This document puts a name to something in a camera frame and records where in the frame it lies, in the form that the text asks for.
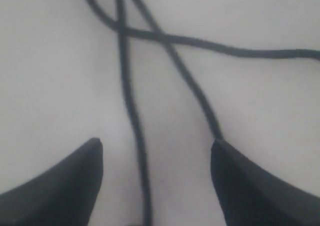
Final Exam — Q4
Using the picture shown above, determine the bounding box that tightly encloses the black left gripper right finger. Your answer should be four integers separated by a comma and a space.
210, 140, 320, 226

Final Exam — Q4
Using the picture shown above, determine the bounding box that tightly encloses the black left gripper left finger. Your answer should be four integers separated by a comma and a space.
0, 138, 103, 226

